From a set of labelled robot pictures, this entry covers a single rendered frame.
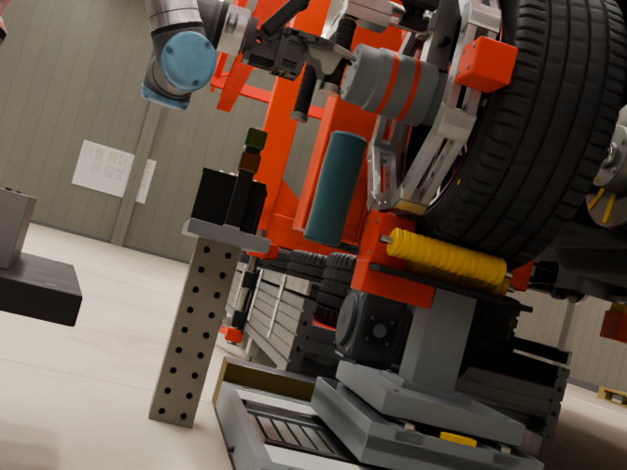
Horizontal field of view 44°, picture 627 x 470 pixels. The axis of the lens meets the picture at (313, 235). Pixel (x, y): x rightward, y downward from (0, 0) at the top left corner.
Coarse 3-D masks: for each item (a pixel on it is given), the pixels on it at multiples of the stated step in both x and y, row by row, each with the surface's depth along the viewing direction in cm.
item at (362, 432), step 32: (320, 384) 188; (320, 416) 180; (352, 416) 156; (384, 416) 157; (352, 448) 151; (384, 448) 145; (416, 448) 146; (448, 448) 147; (480, 448) 148; (512, 448) 163
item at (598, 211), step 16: (624, 112) 188; (624, 128) 178; (624, 144) 176; (624, 160) 174; (608, 176) 179; (624, 176) 176; (592, 192) 192; (608, 192) 185; (624, 192) 179; (592, 208) 190; (624, 208) 177; (608, 224) 182; (624, 224) 176
